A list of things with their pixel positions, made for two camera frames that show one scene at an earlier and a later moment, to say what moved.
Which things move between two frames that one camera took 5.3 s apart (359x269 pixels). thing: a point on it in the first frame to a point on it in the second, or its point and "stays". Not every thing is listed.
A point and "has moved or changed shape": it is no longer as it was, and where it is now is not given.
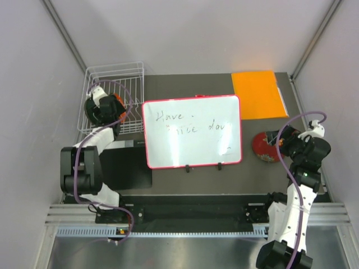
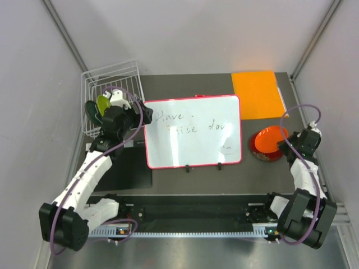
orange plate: [123, 116] has moved or changed shape
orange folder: [260, 97] stays
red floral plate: [264, 151] stays
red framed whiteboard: [202, 130] stays
